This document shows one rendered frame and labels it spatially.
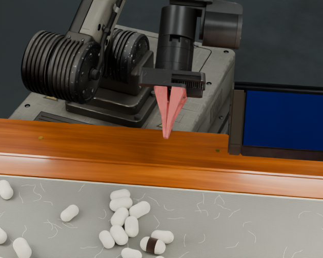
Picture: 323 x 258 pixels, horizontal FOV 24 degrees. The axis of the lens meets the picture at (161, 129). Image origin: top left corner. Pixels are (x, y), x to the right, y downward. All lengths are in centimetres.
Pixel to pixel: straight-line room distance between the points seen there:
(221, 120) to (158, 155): 73
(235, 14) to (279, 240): 35
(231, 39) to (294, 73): 164
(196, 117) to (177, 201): 61
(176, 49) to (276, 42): 182
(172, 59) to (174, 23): 6
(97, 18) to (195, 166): 42
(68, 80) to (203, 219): 43
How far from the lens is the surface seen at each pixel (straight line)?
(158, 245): 111
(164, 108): 112
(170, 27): 115
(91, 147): 126
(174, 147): 125
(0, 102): 266
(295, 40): 297
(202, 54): 200
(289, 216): 119
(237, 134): 82
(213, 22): 115
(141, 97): 176
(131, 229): 113
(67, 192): 122
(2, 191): 121
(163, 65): 113
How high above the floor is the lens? 159
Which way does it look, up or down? 40 degrees down
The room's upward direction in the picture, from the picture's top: straight up
